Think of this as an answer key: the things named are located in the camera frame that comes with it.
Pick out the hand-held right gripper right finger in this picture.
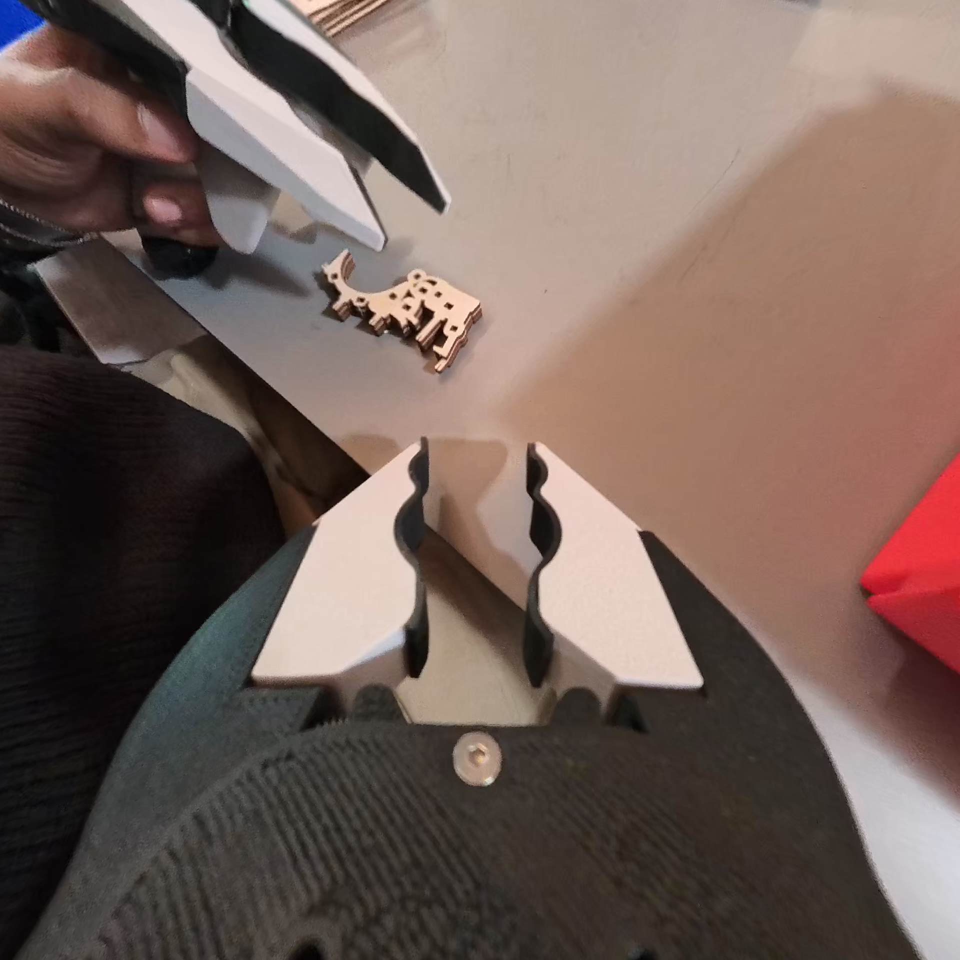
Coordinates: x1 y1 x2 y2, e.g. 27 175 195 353
520 441 706 691

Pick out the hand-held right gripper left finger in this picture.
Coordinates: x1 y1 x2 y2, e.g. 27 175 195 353
251 437 434 688

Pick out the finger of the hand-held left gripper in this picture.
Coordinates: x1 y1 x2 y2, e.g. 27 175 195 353
183 52 388 253
228 0 452 216

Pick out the stack of wooden puzzle sheets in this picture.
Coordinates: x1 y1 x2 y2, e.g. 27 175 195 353
288 0 393 39

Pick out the wooden animal puzzle piece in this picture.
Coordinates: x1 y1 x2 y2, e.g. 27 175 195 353
321 249 483 375

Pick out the person's left hand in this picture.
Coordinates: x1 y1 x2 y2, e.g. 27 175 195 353
0 30 226 249

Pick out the blue plastic bin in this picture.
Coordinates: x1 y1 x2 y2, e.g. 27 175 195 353
0 0 48 60

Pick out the person's dark knitted sweater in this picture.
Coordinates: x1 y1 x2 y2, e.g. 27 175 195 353
0 288 297 960

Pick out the red box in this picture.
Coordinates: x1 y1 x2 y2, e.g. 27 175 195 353
860 453 960 676

